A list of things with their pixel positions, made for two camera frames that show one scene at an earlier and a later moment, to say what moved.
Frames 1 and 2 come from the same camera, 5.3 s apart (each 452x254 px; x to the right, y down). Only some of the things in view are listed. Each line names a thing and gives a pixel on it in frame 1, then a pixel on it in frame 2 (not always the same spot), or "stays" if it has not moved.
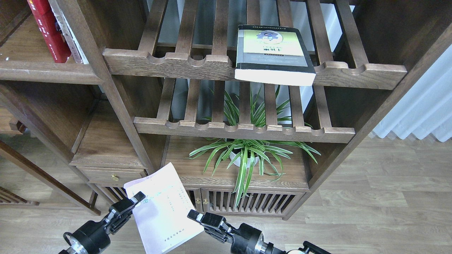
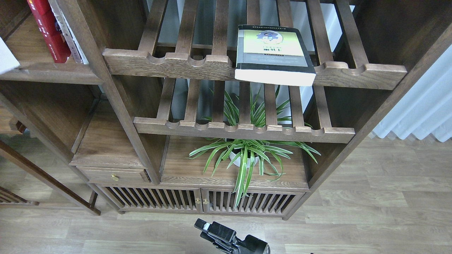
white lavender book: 161,215 -> 8,61
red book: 42,12 stays
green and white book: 276,54 stays
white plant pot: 237,162 stays
